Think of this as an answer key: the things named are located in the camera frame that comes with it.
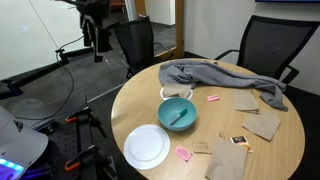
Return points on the grey marker with green cap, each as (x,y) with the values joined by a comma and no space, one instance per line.
(180,115)

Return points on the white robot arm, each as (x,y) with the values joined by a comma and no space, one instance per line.
(20,146)

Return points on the teal bowl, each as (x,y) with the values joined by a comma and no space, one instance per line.
(177,114)

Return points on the small white plate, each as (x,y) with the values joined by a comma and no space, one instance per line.
(191,95)

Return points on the brown napkin on small plate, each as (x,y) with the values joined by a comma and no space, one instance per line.
(176,90)

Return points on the grey sweatshirt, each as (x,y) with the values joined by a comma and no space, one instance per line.
(191,72)

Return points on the small pink packet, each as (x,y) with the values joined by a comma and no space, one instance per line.
(213,98)

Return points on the black office chair back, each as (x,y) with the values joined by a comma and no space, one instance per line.
(136,40)

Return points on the black office chair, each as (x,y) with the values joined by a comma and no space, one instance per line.
(136,40)
(269,45)

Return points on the large white plate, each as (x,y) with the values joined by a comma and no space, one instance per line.
(146,147)

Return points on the small brown packet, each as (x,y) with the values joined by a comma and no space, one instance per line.
(201,147)

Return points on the black orange clamp upper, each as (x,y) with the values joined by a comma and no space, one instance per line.
(88,113)

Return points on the black orange clamp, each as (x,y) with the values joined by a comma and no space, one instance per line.
(92,165)
(88,113)

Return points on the brown napkin upper right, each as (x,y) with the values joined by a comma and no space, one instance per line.
(245,101)

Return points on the black orange clamp lower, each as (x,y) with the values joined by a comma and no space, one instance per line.
(92,165)

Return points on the black orange sauce packet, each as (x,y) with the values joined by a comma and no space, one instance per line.
(241,140)

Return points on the large brown paper bag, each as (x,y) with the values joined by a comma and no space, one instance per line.
(227,161)

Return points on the black office chair right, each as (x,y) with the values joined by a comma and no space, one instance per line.
(269,45)

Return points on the black camera tripod stand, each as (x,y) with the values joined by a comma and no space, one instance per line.
(93,13)

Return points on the wall monitor screen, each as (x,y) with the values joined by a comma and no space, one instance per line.
(289,1)

